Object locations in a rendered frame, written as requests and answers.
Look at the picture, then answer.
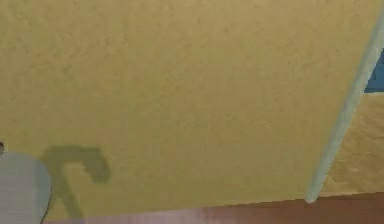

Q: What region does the grey rounded furniture piece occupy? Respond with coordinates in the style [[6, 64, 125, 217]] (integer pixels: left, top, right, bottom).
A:
[[0, 152, 53, 224]]

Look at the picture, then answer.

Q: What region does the blue framed window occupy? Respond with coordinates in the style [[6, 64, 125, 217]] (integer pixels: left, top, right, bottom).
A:
[[363, 48, 384, 94]]

